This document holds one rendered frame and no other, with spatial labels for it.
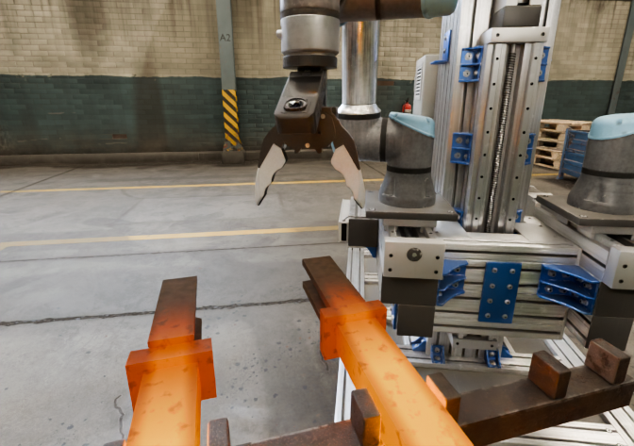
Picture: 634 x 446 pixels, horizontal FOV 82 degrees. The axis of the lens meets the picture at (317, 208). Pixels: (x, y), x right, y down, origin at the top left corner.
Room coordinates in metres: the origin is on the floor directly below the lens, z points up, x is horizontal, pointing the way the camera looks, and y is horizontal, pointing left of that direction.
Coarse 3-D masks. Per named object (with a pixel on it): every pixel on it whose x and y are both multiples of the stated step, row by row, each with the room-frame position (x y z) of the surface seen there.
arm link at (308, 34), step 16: (304, 16) 0.47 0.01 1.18; (320, 16) 0.47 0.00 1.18; (288, 32) 0.48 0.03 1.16; (304, 32) 0.47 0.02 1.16; (320, 32) 0.47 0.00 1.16; (336, 32) 0.49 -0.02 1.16; (288, 48) 0.48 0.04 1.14; (304, 48) 0.47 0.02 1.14; (320, 48) 0.47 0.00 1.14; (336, 48) 0.49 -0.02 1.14
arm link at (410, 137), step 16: (384, 128) 0.93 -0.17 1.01; (400, 128) 0.92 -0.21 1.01; (416, 128) 0.90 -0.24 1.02; (432, 128) 0.92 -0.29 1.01; (384, 144) 0.92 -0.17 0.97; (400, 144) 0.91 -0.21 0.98; (416, 144) 0.90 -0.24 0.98; (432, 144) 0.93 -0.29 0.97; (384, 160) 0.95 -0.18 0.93; (400, 160) 0.91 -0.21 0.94; (416, 160) 0.90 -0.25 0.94
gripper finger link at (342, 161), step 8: (336, 152) 0.48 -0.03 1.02; (344, 152) 0.48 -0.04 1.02; (336, 160) 0.48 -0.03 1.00; (344, 160) 0.48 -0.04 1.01; (352, 160) 0.48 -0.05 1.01; (336, 168) 0.48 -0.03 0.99; (344, 168) 0.48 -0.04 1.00; (352, 168) 0.48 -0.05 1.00; (344, 176) 0.48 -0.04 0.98; (352, 176) 0.48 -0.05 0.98; (360, 176) 0.48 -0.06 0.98; (352, 184) 0.48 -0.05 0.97; (360, 184) 0.48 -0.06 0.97; (352, 192) 0.48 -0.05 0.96; (360, 192) 0.48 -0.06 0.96; (360, 200) 0.48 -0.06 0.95
